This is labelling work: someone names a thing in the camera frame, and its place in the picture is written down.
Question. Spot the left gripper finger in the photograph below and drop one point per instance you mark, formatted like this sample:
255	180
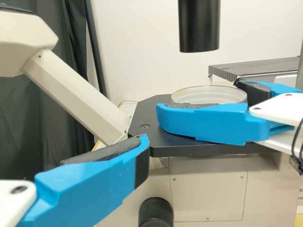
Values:
82	184

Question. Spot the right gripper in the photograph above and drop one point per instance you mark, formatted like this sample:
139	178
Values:
279	108

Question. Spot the petri dish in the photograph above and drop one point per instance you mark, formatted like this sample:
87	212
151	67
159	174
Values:
208	94

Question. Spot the black platform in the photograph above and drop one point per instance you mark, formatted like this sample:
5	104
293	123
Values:
255	66

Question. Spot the cream microscope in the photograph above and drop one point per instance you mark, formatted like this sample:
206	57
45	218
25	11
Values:
208	184

